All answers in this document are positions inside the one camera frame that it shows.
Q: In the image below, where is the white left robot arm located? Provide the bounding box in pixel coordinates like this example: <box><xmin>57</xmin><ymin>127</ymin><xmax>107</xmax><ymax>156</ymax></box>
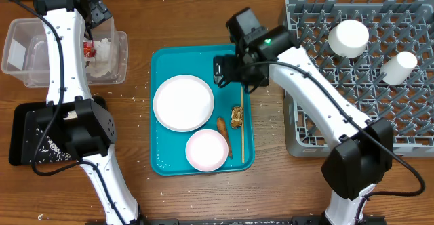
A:
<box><xmin>9</xmin><ymin>0</ymin><xmax>147</xmax><ymax>224</ymax></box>

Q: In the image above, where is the white tissue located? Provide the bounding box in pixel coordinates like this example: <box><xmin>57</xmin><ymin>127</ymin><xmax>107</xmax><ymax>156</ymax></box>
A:
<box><xmin>85</xmin><ymin>38</ymin><xmax>111</xmax><ymax>78</ymax></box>

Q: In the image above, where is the wooden chopstick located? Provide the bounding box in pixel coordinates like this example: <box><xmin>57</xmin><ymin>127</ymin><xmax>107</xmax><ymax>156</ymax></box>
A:
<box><xmin>241</xmin><ymin>86</ymin><xmax>245</xmax><ymax>163</ymax></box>

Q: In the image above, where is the grey dishwasher rack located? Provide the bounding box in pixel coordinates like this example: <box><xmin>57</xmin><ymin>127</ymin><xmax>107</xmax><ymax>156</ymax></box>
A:
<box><xmin>282</xmin><ymin>0</ymin><xmax>433</xmax><ymax>157</ymax></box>

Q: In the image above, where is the light green bowl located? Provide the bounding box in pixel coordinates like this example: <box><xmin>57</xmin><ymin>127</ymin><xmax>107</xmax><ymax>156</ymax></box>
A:
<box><xmin>328</xmin><ymin>20</ymin><xmax>369</xmax><ymax>58</ymax></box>

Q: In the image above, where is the red snack wrapper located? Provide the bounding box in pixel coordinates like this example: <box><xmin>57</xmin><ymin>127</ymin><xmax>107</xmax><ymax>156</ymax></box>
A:
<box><xmin>83</xmin><ymin>41</ymin><xmax>96</xmax><ymax>58</ymax></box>

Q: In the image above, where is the black plastic tray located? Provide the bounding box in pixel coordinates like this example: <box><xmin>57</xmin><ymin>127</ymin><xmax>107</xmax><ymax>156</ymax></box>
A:
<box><xmin>9</xmin><ymin>96</ymin><xmax>117</xmax><ymax>166</ymax></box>

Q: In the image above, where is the teal plastic tray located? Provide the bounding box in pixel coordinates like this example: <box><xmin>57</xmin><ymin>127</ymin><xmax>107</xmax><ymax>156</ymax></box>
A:
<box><xmin>149</xmin><ymin>45</ymin><xmax>255</xmax><ymax>176</ymax></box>

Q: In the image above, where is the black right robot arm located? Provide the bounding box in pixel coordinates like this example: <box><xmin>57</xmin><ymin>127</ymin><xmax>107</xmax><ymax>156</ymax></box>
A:
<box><xmin>214</xmin><ymin>8</ymin><xmax>401</xmax><ymax>224</ymax></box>

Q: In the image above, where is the orange carrot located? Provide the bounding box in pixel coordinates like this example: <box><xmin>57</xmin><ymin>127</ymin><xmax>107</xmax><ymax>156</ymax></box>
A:
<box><xmin>216</xmin><ymin>117</ymin><xmax>233</xmax><ymax>159</ymax></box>

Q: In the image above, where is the clear plastic bin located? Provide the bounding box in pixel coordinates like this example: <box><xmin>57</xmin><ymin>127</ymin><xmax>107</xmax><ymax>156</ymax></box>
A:
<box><xmin>1</xmin><ymin>18</ymin><xmax>128</xmax><ymax>88</ymax></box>

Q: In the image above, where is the spilled white rice pile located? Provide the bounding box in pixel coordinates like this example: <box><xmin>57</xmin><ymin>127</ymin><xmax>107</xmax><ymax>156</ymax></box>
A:
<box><xmin>21</xmin><ymin>127</ymin><xmax>72</xmax><ymax>165</ymax></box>

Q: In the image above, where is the white paper cup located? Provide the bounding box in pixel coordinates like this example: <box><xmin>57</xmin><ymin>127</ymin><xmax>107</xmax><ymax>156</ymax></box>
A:
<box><xmin>380</xmin><ymin>51</ymin><xmax>418</xmax><ymax>85</ymax></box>

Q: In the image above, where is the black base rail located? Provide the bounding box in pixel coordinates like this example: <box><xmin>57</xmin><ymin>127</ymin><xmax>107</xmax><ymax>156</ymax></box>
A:
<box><xmin>84</xmin><ymin>216</ymin><xmax>387</xmax><ymax>225</ymax></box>

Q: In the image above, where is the brown food scrap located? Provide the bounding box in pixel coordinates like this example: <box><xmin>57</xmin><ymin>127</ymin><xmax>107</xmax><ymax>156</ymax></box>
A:
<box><xmin>230</xmin><ymin>106</ymin><xmax>243</xmax><ymax>129</ymax></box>

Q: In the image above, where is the large white plate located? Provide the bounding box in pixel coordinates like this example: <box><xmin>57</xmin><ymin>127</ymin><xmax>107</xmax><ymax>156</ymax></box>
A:
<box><xmin>153</xmin><ymin>75</ymin><xmax>214</xmax><ymax>132</ymax></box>

